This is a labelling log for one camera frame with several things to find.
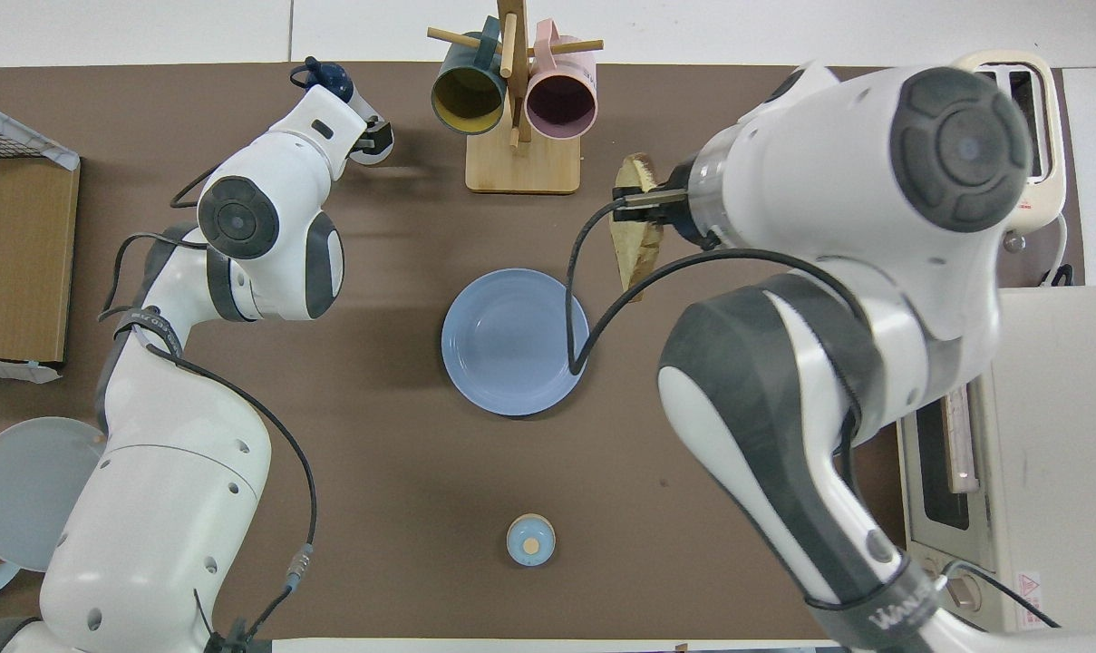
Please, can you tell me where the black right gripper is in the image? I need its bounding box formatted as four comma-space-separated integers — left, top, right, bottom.
613, 161, 725, 250

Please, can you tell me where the toast bread slice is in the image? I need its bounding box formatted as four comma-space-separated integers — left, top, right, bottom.
608, 152, 666, 305

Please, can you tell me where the blue dinner plate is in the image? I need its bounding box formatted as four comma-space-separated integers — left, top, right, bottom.
441, 268, 592, 418

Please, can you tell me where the grey-blue plate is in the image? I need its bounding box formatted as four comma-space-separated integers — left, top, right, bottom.
0, 416, 109, 572

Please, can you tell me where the teal mug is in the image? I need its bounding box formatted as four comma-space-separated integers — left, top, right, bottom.
431, 32, 509, 136

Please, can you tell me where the wooden mug tree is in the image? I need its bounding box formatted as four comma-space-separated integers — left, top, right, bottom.
426, 0, 605, 194

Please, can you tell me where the pink mug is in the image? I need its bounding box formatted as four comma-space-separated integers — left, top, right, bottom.
524, 20, 598, 141

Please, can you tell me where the blue white patterned cloth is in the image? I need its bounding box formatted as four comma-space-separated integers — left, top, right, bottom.
0, 95, 82, 171

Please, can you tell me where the small blue call bell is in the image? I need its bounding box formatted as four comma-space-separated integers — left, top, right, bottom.
506, 513, 557, 568

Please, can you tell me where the brown table mat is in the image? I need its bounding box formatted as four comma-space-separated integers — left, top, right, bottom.
0, 62, 1083, 640

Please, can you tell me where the cream pop-up toaster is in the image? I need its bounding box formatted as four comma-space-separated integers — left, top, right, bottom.
951, 50, 1068, 246

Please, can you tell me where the white toaster oven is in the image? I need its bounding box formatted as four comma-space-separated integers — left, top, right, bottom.
897, 286, 1096, 633

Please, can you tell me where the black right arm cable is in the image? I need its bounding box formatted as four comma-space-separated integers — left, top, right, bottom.
566, 195, 870, 377

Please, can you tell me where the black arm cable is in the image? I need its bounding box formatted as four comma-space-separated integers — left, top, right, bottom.
99, 168, 317, 653
566, 195, 870, 377

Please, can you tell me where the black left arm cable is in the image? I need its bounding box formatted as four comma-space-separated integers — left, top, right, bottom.
99, 168, 317, 653

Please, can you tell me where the wooden shelf with wire basket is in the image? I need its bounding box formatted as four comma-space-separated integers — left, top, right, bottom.
0, 95, 82, 382

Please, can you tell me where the black right base cable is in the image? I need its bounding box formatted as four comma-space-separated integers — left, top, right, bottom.
942, 560, 1061, 629

